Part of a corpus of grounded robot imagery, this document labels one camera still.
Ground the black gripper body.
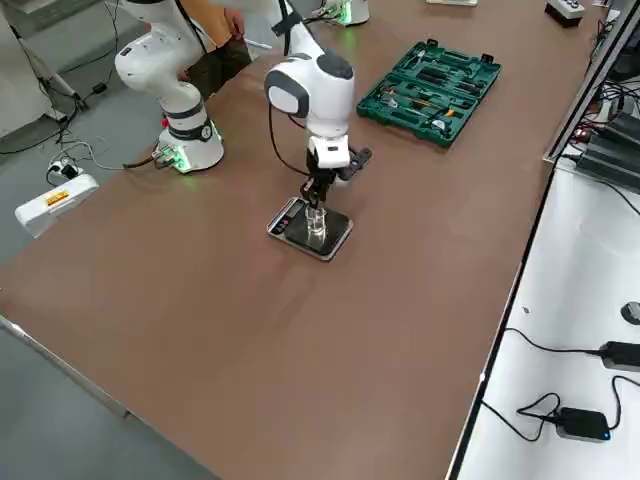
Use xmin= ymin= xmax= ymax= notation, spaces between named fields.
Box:
xmin=319 ymin=147 xmax=374 ymax=189

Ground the small clear measuring cup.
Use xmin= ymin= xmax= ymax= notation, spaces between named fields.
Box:
xmin=304 ymin=204 xmax=329 ymax=237

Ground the green plastic toolbox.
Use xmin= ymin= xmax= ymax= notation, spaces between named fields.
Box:
xmin=355 ymin=38 xmax=503 ymax=150

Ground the black silver digital scale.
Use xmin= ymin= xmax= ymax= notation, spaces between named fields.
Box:
xmin=265 ymin=196 xmax=355 ymax=263

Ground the person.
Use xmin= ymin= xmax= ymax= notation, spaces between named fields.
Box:
xmin=177 ymin=0 xmax=254 ymax=99

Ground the white power strip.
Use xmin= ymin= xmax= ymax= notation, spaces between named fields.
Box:
xmin=45 ymin=157 xmax=85 ymax=184

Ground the black power brick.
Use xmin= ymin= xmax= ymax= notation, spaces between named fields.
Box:
xmin=574 ymin=133 xmax=640 ymax=190
xmin=607 ymin=112 xmax=640 ymax=142

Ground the white black button box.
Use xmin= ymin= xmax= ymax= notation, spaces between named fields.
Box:
xmin=543 ymin=0 xmax=587 ymax=29

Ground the white box yellow label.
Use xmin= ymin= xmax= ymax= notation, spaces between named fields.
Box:
xmin=13 ymin=173 xmax=100 ymax=239

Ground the grey tripod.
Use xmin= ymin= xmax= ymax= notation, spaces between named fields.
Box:
xmin=9 ymin=19 xmax=91 ymax=124

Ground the white cabinet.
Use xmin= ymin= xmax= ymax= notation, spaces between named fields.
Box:
xmin=0 ymin=34 xmax=56 ymax=141

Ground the black power adapter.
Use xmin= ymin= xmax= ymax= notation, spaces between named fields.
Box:
xmin=599 ymin=341 xmax=640 ymax=372

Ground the black adapter blue light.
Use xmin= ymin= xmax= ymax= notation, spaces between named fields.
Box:
xmin=555 ymin=407 xmax=612 ymax=444

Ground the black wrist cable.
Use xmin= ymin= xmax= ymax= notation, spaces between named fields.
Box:
xmin=268 ymin=0 xmax=314 ymax=176

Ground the hammer yellow black handle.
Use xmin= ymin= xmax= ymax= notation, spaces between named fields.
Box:
xmin=387 ymin=84 xmax=459 ymax=120

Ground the black handled screwdriver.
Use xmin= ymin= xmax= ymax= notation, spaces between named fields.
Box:
xmin=432 ymin=67 xmax=486 ymax=91
xmin=428 ymin=73 xmax=484 ymax=97

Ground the black base cable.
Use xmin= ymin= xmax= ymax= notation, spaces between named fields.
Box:
xmin=122 ymin=153 xmax=164 ymax=169

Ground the white power cable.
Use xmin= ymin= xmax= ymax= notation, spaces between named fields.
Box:
xmin=47 ymin=139 xmax=126 ymax=172

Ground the aluminium frame post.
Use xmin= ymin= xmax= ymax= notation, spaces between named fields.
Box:
xmin=542 ymin=0 xmax=640 ymax=164

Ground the black cable tangle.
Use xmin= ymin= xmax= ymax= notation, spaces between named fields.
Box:
xmin=592 ymin=74 xmax=640 ymax=126

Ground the black adapter cable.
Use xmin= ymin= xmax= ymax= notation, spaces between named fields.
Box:
xmin=605 ymin=374 xmax=640 ymax=434
xmin=503 ymin=327 xmax=604 ymax=357

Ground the black looped cable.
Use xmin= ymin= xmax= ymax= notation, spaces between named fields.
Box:
xmin=482 ymin=392 xmax=564 ymax=444

